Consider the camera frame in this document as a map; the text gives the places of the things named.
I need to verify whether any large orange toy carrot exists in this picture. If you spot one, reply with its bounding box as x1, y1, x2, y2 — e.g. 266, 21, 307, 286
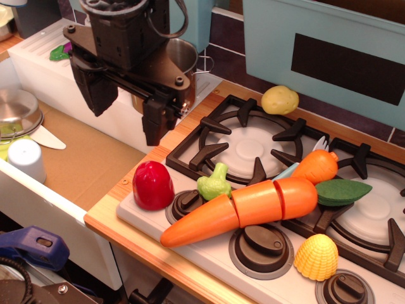
160, 177, 318, 248

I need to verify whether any white toy stove top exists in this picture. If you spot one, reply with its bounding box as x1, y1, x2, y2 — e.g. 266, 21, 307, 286
116, 101, 405, 304

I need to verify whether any steel bowl in sink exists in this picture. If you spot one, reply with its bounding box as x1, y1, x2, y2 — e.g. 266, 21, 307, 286
1, 89, 44, 145

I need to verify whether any small orange toy carrot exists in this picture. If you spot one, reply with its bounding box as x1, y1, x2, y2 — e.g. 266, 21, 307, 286
291, 149, 339, 185

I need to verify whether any green toy broccoli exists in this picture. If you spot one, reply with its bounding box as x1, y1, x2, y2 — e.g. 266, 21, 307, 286
197, 163, 232, 201

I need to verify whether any red toy pepper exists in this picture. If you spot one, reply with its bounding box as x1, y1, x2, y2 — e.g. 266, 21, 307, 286
132, 161, 175, 211

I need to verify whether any white plastic toy knife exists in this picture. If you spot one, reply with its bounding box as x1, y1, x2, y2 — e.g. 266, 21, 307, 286
30, 125, 66, 150

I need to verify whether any green felt leaf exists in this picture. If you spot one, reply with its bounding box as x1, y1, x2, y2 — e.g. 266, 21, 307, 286
315, 179, 373, 206

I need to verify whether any yellow toy potato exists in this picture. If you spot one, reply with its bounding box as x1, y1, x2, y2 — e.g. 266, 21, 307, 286
261, 85, 299, 115

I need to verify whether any right black burner grate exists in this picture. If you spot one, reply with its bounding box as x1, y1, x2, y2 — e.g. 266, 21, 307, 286
282, 138, 404, 287

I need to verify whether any middle black stove knob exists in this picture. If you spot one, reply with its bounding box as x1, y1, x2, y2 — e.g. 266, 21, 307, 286
228, 224, 294, 281

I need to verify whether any black stove knob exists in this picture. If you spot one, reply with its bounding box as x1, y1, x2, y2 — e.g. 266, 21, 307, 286
228, 224, 294, 281
165, 189, 207, 224
315, 269, 376, 304

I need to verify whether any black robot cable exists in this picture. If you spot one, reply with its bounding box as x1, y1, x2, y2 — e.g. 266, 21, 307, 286
147, 0, 190, 39

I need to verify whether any stainless steel pot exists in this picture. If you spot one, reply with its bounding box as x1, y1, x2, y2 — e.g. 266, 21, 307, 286
135, 38, 215, 113

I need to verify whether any white plastic cup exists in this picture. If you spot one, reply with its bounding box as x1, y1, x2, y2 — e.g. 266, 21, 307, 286
8, 139, 47, 183

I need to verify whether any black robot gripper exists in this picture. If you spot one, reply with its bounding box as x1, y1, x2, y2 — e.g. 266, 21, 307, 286
63, 1, 190, 146

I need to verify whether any black burner grate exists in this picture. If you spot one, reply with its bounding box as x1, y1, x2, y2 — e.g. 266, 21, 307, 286
166, 95, 330, 187
282, 138, 404, 287

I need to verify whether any left black burner grate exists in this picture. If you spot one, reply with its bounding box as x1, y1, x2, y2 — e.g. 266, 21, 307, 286
166, 95, 330, 187

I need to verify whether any white toy sink basin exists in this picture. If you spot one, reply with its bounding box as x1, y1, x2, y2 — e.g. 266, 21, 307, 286
1, 19, 150, 290

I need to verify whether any yellow toy corn piece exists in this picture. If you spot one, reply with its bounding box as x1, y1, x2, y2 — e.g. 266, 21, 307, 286
294, 234, 339, 282

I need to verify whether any light blue toy fork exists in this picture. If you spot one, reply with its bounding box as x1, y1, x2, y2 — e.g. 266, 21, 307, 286
272, 136, 329, 181

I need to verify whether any blue clamp handle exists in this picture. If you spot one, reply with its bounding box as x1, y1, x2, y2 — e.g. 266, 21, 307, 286
1, 225, 70, 271

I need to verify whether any right black stove knob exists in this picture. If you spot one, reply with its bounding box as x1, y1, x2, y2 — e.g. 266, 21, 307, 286
315, 269, 376, 304

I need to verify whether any left black stove knob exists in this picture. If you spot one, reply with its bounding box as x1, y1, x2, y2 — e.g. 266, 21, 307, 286
165, 189, 207, 224

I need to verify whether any green purple toy vegetable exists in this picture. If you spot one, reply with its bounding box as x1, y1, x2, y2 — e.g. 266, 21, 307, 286
49, 42, 72, 61

